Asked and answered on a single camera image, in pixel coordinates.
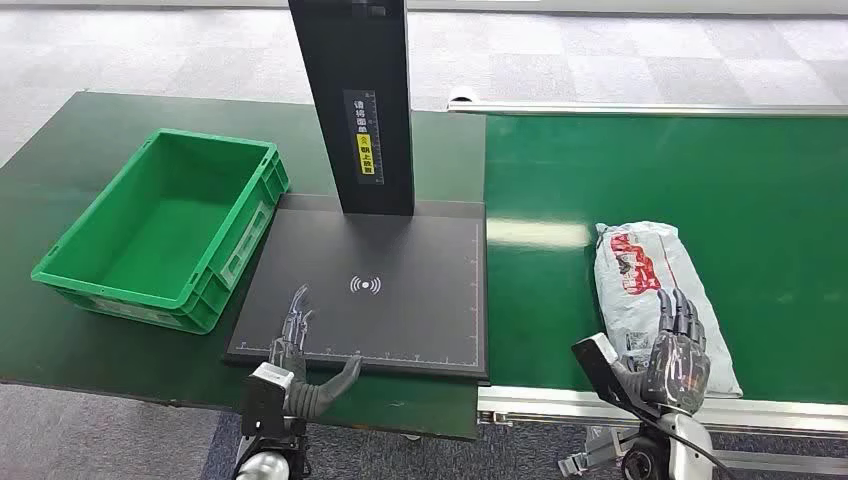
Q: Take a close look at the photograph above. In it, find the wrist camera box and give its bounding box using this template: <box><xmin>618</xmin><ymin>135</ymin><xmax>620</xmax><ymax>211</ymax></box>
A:
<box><xmin>571</xmin><ymin>333</ymin><xmax>639</xmax><ymax>410</ymax></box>
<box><xmin>240</xmin><ymin>362</ymin><xmax>295</xmax><ymax>439</ymax></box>

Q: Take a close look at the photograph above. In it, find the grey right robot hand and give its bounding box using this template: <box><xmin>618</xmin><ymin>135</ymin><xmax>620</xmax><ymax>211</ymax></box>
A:
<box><xmin>612</xmin><ymin>288</ymin><xmax>711</xmax><ymax>415</ymax></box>

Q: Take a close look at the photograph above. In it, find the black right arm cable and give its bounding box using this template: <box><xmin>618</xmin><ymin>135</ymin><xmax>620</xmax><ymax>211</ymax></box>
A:
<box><xmin>632</xmin><ymin>405</ymin><xmax>731</xmax><ymax>480</ymax></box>

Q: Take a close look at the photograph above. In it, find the green conveyor belt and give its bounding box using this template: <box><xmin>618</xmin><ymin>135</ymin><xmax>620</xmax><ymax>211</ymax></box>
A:
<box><xmin>483</xmin><ymin>113</ymin><xmax>848</xmax><ymax>406</ymax></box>

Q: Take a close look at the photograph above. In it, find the black scanner column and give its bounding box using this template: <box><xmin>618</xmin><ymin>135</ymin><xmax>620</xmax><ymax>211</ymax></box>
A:
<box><xmin>288</xmin><ymin>0</ymin><xmax>417</xmax><ymax>218</ymax></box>

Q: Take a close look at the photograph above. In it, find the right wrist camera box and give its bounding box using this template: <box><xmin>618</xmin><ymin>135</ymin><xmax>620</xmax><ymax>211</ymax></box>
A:
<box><xmin>571</xmin><ymin>333</ymin><xmax>639</xmax><ymax>410</ymax></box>

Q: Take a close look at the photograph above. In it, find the green plastic crate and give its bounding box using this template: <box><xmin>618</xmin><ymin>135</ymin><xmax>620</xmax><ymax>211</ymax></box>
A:
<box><xmin>31</xmin><ymin>128</ymin><xmax>291</xmax><ymax>336</ymax></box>

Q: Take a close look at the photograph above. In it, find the dark green table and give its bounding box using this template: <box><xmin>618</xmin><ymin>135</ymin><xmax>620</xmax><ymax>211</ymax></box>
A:
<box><xmin>0</xmin><ymin>91</ymin><xmax>489</xmax><ymax>443</ymax></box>

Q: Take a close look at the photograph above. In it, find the grey plastic mailer package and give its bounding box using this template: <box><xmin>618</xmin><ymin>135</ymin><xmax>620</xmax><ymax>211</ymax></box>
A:
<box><xmin>594</xmin><ymin>221</ymin><xmax>744</xmax><ymax>400</ymax></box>

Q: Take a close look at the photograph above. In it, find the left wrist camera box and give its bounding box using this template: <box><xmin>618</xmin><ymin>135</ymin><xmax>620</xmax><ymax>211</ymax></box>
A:
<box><xmin>240</xmin><ymin>362</ymin><xmax>295</xmax><ymax>439</ymax></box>

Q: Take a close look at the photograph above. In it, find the aluminium conveyor side rail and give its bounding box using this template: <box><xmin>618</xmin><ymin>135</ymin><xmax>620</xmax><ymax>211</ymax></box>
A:
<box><xmin>476</xmin><ymin>386</ymin><xmax>848</xmax><ymax>440</ymax></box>
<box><xmin>447</xmin><ymin>100</ymin><xmax>848</xmax><ymax>119</ymax></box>

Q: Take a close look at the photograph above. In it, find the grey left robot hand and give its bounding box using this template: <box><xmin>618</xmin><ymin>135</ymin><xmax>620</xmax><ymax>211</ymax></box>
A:
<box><xmin>270</xmin><ymin>284</ymin><xmax>364</xmax><ymax>420</ymax></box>

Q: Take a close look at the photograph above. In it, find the black scanner base plate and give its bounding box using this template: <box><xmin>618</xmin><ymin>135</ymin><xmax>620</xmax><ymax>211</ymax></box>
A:
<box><xmin>223</xmin><ymin>193</ymin><xmax>490</xmax><ymax>382</ymax></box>

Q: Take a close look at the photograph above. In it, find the black yellow column label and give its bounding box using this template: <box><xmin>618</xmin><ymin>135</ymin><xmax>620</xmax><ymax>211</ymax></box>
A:
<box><xmin>342</xmin><ymin>89</ymin><xmax>386</xmax><ymax>187</ymax></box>

